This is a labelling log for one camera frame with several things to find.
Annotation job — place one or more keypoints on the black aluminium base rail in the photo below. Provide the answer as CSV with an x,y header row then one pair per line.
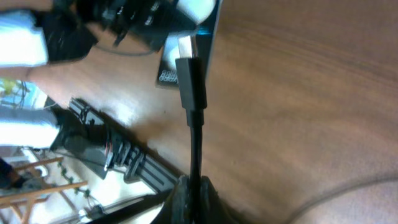
x,y
122,153

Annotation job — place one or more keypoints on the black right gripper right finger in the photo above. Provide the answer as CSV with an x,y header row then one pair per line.
x,y
212,209

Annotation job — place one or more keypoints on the wooden chair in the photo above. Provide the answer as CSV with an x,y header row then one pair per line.
x,y
22,203

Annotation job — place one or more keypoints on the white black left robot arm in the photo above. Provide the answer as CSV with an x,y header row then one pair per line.
x,y
33,38

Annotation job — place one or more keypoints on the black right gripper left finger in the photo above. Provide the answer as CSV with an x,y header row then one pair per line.
x,y
176,209

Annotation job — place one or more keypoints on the black smartphone silver frame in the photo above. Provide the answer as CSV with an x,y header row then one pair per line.
x,y
206,15

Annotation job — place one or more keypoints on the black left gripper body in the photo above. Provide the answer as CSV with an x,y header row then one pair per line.
x,y
151,21

